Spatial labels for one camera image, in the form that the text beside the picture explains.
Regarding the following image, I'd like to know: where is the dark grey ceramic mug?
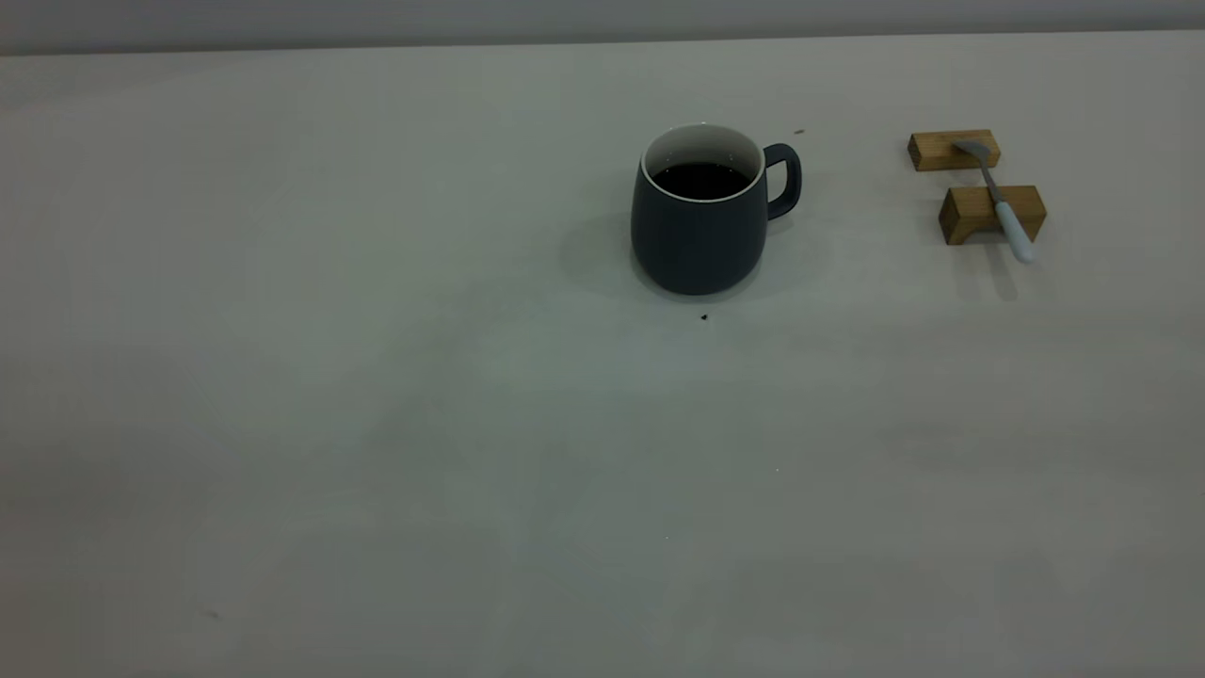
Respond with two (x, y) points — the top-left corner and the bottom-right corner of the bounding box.
(630, 122), (803, 297)

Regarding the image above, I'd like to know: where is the metal spoon with white handle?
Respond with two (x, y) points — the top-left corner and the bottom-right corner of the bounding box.
(951, 138), (1036, 264)

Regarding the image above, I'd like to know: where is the flat rectangular wooden block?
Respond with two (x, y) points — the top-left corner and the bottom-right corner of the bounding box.
(908, 129), (1002, 172)

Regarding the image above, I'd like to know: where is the arched wooden block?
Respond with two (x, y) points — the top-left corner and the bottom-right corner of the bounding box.
(939, 185), (1048, 246)

